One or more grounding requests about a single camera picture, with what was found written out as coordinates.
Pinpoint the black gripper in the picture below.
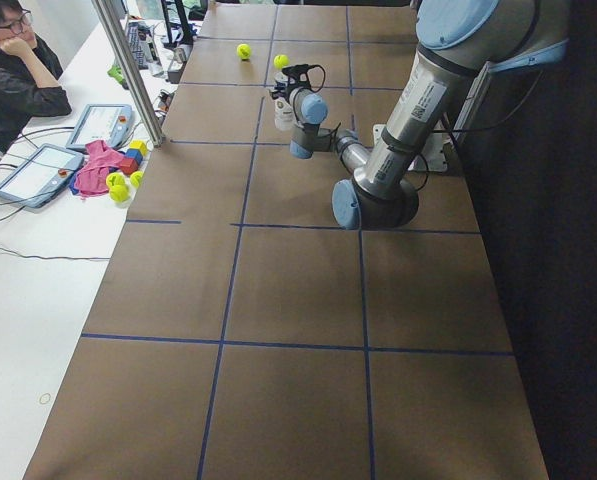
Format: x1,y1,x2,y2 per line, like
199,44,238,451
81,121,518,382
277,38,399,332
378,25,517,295
269,78,305,123

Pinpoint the clear tennis ball can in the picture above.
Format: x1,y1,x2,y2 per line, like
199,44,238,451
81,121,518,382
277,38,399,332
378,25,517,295
274,71,294,131

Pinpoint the Roland Garros tennis ball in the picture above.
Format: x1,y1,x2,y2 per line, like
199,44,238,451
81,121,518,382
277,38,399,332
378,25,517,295
236,43,252,61

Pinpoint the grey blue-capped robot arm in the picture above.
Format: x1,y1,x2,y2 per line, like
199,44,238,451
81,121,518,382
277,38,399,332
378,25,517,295
270,1,571,230

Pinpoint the Wilson tennis ball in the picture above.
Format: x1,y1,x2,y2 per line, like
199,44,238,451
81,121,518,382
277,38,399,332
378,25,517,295
273,54,290,71

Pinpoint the tennis ball on desk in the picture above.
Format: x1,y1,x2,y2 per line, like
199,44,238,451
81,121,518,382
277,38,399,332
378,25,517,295
109,184,130,203
129,171,144,189
105,171,126,190

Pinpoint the small metal cup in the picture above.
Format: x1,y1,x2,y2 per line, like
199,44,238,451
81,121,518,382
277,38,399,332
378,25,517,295
172,45,188,64

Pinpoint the clear water bottle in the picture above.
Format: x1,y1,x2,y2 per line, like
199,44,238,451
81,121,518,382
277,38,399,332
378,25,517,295
138,30,164,77

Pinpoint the yellow cube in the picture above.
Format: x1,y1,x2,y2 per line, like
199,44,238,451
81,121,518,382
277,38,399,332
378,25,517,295
127,140,148,158

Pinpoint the black keyboard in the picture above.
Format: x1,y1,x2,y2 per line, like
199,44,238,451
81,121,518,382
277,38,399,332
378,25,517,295
125,22,147,70

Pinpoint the blue cube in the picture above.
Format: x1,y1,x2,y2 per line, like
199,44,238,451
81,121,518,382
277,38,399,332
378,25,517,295
125,148,143,165

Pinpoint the green plastic tool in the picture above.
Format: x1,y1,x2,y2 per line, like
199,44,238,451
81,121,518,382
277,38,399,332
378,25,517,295
107,64,129,90

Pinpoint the far teach pendant tablet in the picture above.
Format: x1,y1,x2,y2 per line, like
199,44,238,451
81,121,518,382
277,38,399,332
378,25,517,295
65,104,134,152

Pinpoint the teach pendant tablet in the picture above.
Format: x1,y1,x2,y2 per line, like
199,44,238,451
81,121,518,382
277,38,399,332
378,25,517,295
0,144,84,208
65,104,134,152

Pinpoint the red cube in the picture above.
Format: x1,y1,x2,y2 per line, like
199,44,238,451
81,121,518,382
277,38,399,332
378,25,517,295
118,156,139,176

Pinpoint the pink cloth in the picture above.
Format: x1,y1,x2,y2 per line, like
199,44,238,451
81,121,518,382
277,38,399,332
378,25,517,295
74,140,124,197

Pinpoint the near teach pendant tablet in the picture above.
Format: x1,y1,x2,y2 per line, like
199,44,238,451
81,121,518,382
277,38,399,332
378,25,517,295
0,144,84,208

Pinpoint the person in black jacket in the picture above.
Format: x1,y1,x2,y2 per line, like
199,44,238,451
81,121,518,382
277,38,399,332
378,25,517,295
0,1,72,152

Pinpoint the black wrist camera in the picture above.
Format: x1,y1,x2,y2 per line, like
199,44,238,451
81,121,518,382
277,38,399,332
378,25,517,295
282,64,312,82

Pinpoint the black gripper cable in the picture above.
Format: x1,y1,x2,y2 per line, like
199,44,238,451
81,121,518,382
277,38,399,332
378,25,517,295
297,62,329,96

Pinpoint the aluminium frame post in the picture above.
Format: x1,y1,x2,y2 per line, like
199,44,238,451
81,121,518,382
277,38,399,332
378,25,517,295
92,0,165,148

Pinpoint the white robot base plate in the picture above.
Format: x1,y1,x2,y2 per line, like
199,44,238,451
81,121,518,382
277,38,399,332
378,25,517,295
409,133,448,173

